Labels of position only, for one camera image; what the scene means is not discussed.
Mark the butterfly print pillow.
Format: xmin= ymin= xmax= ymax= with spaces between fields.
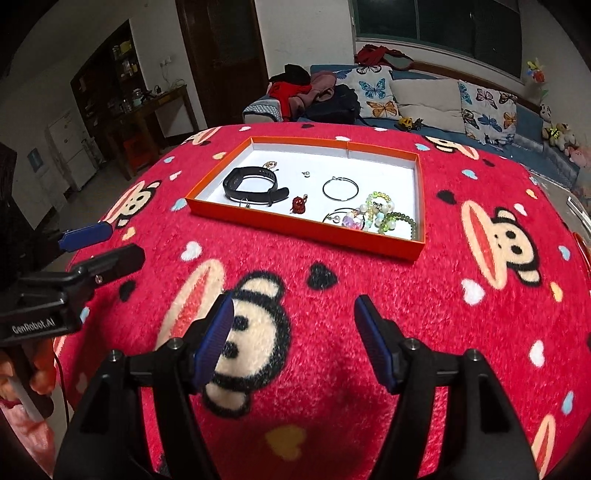
xmin=346 ymin=65 xmax=400 ymax=120
xmin=457 ymin=79 xmax=518 ymax=146

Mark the blue sofa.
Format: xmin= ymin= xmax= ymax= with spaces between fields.
xmin=243 ymin=65 xmax=583 ymax=188

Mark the green white pearl bracelet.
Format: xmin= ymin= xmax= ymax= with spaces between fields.
xmin=365 ymin=191 xmax=398 ymax=220

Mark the silver bangle with pearl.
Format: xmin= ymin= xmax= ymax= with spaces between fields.
xmin=322 ymin=208 xmax=368 ymax=230

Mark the white refrigerator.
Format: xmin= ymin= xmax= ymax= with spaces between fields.
xmin=47 ymin=108 xmax=99 ymax=191

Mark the wooden side table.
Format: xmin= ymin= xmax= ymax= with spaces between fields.
xmin=104 ymin=84 xmax=200 ymax=181

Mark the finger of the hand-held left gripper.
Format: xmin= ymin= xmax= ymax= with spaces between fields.
xmin=0 ymin=244 xmax=147 ymax=346
xmin=58 ymin=222 xmax=114 ymax=254

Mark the pale green bead bracelet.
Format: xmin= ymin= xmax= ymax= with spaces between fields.
xmin=376 ymin=211 xmax=417 ymax=235

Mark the person's left forearm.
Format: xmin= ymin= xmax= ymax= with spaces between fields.
xmin=0 ymin=399 xmax=51 ymax=467

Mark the window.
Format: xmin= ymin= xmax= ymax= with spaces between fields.
xmin=353 ymin=0 xmax=527 ymax=79

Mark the plain silver bangle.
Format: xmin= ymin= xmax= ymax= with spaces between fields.
xmin=322 ymin=176 xmax=359 ymax=201

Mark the black smart band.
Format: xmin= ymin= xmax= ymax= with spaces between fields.
xmin=223 ymin=165 xmax=290 ymax=208

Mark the plain cream pillow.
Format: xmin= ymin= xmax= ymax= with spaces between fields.
xmin=390 ymin=78 xmax=465 ymax=134

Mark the pile of clothes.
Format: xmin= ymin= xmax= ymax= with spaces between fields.
xmin=268 ymin=64 xmax=340 ymax=121

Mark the grey knitted armrest cover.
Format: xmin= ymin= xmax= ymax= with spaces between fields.
xmin=243 ymin=96 xmax=283 ymax=123

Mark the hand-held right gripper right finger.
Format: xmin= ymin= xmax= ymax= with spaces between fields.
xmin=353 ymin=294 xmax=541 ymax=480

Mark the orange shallow tray box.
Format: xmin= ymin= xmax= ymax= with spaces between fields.
xmin=185 ymin=136 xmax=426 ymax=263

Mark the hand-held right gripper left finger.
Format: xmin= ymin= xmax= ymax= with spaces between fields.
xmin=53 ymin=292 xmax=236 ymax=480

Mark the red garment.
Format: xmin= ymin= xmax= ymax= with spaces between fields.
xmin=355 ymin=44 xmax=414 ymax=70

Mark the dark wooden cabinet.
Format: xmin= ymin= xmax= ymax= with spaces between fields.
xmin=70 ymin=21 xmax=153 ymax=162

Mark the colourful pinwheel flower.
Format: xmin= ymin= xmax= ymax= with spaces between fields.
xmin=526 ymin=58 xmax=552 ymax=104

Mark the person's left hand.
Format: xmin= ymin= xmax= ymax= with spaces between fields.
xmin=0 ymin=344 xmax=55 ymax=409

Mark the red plastic crate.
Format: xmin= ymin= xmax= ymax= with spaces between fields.
xmin=124 ymin=137 xmax=155 ymax=171

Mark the black bag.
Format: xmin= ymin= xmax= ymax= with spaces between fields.
xmin=302 ymin=84 xmax=362 ymax=124

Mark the group of stuffed toys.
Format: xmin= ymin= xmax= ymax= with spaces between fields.
xmin=538 ymin=104 xmax=591 ymax=169

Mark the dark wooden door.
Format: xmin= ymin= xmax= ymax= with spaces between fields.
xmin=175 ymin=0 xmax=269 ymax=132

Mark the red printed blanket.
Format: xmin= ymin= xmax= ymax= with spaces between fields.
xmin=53 ymin=122 xmax=591 ymax=480

